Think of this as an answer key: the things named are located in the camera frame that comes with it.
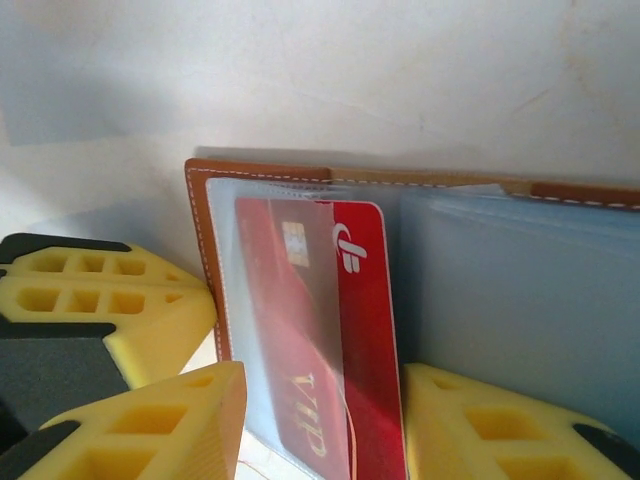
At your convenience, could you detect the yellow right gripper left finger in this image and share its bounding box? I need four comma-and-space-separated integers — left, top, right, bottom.
0, 360, 249, 480

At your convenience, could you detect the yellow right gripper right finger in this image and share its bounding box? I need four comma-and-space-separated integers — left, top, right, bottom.
401, 362, 640, 480

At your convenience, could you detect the brown leather card holder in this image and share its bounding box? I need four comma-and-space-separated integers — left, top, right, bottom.
183, 156, 640, 480

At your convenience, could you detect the red VIP card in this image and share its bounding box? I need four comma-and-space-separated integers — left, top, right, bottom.
233, 196, 407, 480

